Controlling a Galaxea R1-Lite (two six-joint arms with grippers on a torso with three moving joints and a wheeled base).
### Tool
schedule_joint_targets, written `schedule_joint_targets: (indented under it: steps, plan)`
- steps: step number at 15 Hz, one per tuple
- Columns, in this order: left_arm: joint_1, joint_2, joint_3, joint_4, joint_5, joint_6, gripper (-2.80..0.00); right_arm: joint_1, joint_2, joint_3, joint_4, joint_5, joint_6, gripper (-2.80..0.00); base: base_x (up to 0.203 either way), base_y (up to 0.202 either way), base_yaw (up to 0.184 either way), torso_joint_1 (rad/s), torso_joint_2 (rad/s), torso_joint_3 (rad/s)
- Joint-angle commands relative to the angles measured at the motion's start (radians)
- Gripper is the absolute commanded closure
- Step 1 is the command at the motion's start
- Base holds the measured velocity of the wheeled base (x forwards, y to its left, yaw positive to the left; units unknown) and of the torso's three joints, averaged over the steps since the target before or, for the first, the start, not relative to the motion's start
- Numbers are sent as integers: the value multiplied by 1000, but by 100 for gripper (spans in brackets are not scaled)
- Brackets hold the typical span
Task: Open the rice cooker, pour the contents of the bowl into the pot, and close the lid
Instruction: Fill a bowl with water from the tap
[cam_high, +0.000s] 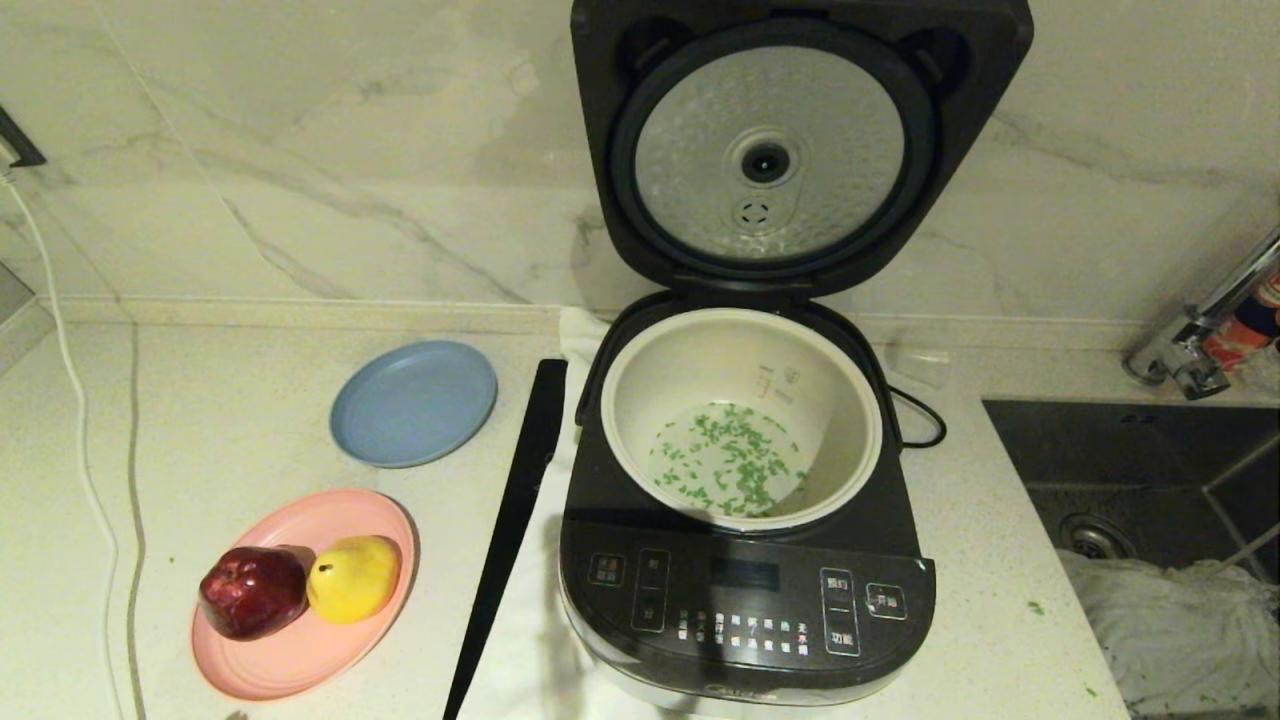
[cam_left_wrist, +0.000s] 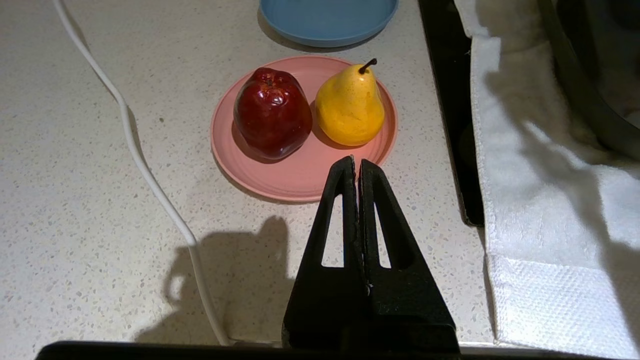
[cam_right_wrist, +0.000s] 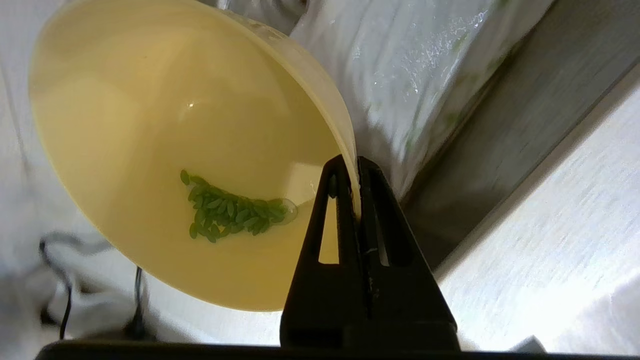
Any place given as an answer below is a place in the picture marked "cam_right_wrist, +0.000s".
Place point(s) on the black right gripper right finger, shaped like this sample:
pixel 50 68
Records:
pixel 405 300

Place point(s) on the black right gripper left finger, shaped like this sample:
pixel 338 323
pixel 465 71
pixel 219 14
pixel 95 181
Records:
pixel 325 300

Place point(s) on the chopped green vegetable bits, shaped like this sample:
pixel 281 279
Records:
pixel 235 215

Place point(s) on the yellow bowl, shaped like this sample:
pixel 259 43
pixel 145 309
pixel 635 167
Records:
pixel 150 100

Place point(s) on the small green vegetable piece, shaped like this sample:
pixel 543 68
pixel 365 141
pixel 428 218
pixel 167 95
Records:
pixel 333 187

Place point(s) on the stainless steel sink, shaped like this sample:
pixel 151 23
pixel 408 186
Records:
pixel 525 125

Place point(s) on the white cloth in sink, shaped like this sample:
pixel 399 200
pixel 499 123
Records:
pixel 425 75

